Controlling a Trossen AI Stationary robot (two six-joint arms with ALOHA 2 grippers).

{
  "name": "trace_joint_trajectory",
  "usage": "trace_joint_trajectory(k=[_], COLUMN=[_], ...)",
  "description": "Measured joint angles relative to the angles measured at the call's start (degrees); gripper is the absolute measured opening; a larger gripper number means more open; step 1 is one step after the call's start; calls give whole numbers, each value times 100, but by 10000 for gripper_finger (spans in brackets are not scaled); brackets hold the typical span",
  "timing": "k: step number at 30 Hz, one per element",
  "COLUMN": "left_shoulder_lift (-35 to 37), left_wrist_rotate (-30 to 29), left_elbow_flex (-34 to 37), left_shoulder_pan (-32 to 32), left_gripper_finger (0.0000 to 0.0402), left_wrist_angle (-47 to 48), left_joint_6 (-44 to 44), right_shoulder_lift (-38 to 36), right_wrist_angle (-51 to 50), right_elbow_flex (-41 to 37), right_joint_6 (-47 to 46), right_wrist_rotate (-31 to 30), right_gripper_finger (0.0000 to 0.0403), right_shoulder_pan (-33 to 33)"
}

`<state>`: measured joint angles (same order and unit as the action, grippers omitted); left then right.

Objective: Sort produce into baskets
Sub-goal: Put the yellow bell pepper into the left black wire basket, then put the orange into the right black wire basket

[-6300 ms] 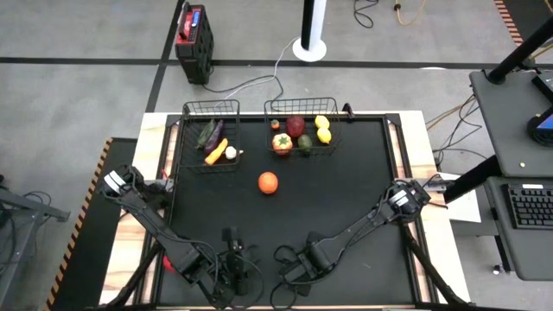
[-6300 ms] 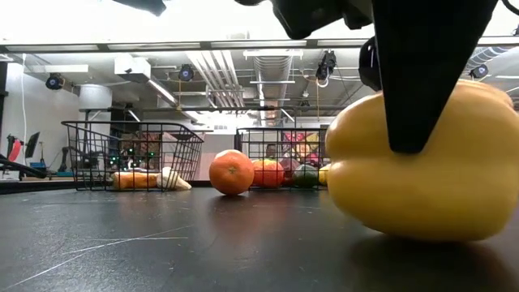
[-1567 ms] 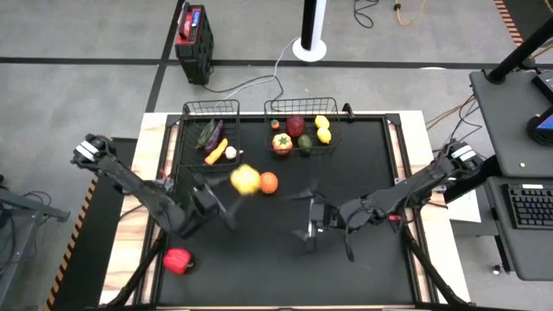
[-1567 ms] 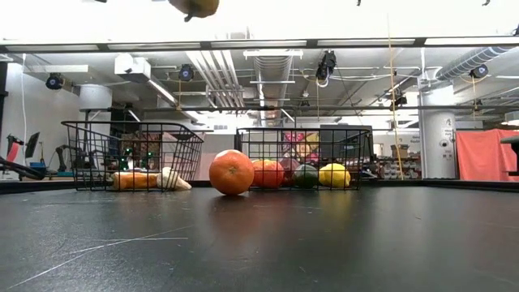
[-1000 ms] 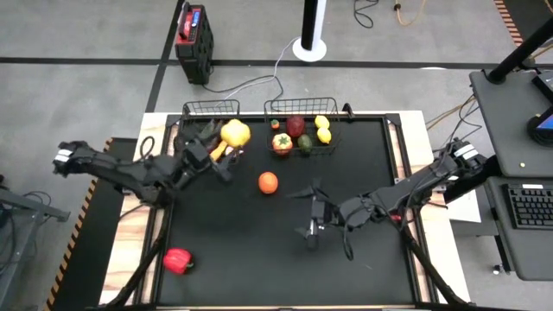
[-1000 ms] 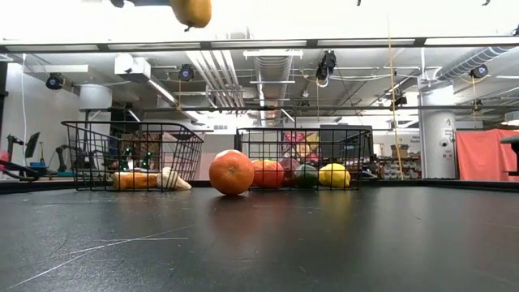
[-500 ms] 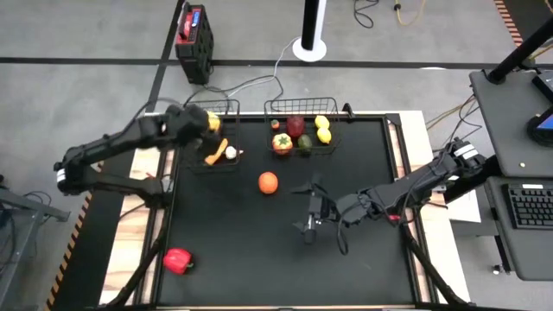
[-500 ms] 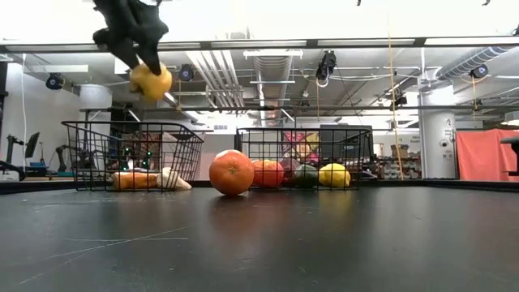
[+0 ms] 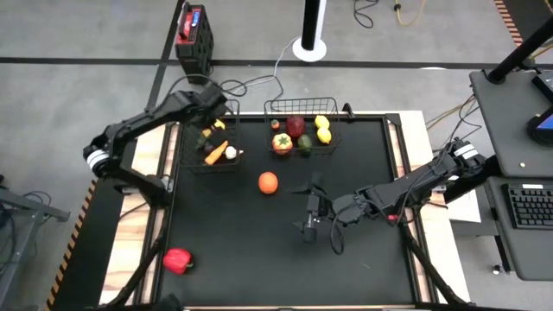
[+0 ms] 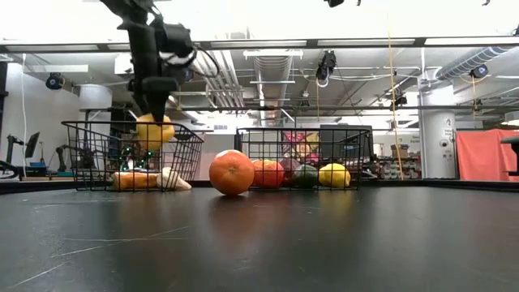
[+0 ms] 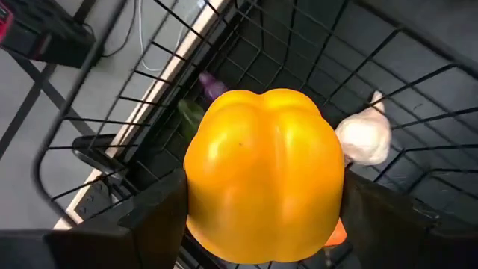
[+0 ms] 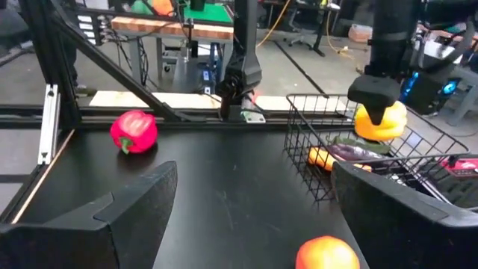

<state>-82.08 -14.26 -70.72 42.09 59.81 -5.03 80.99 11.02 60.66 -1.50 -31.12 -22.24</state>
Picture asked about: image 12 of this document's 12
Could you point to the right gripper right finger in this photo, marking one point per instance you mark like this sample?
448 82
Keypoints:
403 235

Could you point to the orange yellow elongated vegetable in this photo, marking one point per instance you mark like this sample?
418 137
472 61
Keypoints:
319 158

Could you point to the yellow bell pepper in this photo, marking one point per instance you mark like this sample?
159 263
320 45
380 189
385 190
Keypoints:
388 125

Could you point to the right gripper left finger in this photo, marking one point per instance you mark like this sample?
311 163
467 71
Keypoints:
74 243

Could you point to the red bell pepper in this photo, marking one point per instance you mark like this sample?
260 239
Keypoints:
134 131

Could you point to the long silver frame bracket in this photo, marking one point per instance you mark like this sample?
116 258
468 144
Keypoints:
49 123

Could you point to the wooden workbench green mat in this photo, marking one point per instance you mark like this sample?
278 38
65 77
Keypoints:
168 28

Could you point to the silver mounting bracket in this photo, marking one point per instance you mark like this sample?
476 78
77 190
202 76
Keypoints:
254 116

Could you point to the black aluminium table frame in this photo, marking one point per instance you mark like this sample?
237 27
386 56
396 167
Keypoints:
45 45

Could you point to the black computer blue lights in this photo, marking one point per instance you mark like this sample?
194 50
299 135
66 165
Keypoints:
429 89

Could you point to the black red toolbox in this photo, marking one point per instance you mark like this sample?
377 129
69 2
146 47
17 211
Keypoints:
465 167

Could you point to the orange fruit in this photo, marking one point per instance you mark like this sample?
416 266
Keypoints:
326 254

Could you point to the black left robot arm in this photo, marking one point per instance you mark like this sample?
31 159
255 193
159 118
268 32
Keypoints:
244 56

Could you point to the purple eggplant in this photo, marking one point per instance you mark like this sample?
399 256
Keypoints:
353 151

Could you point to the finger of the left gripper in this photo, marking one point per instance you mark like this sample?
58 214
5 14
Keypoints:
373 91

